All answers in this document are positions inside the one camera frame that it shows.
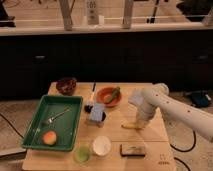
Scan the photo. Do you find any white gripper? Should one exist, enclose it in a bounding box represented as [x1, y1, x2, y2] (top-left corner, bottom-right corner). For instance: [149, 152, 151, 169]
[136, 106, 155, 129]

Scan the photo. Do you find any yellow banana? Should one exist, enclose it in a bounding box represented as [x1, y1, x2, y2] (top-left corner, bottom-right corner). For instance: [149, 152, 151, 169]
[121, 122, 142, 130]

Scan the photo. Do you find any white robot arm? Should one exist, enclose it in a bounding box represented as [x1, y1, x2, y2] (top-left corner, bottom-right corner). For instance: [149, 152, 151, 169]
[135, 83, 213, 143]

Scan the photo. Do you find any blue folded cloth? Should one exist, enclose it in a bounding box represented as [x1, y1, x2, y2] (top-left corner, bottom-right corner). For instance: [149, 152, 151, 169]
[128, 89, 143, 107]

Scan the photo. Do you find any green cucumber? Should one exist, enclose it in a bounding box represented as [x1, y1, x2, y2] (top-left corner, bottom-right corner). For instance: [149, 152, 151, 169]
[105, 87, 120, 104]

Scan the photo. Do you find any white cup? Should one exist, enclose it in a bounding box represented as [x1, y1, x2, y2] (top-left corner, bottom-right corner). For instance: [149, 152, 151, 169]
[92, 136, 111, 156]

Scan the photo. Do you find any orange bowl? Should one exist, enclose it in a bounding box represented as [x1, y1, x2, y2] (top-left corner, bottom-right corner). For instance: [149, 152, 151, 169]
[96, 87, 121, 107]

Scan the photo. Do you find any black dish brush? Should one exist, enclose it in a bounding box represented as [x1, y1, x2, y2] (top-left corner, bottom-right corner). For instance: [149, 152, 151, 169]
[84, 83, 96, 113]

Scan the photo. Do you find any dark teal object on floor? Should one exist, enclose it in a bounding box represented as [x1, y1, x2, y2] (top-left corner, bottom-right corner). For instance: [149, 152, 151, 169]
[190, 92, 211, 108]

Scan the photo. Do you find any green cup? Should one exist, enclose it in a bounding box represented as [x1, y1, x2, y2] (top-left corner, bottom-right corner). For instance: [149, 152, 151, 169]
[74, 146, 91, 163]

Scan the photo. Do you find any metal fork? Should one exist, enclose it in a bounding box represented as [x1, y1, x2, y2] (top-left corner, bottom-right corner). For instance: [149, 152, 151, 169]
[42, 108, 70, 126]

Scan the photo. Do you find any green plastic tray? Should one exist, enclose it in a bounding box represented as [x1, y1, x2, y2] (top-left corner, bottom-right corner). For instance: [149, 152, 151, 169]
[22, 95, 83, 151]

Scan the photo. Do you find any dark brown bowl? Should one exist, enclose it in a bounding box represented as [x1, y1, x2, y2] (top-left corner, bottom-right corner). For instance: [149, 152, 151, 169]
[56, 77, 77, 95]

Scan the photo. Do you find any peach fruit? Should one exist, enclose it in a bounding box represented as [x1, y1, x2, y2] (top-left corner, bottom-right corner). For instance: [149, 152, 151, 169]
[43, 131, 57, 145]

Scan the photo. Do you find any white remote device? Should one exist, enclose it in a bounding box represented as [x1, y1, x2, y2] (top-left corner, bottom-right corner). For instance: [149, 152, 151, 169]
[86, 0, 99, 25]

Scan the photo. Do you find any black cabinet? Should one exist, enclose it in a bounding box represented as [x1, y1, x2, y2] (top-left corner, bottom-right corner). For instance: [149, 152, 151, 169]
[0, 30, 213, 100]

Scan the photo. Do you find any black cable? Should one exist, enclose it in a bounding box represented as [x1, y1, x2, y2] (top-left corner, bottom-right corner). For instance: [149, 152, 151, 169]
[169, 129, 198, 154]

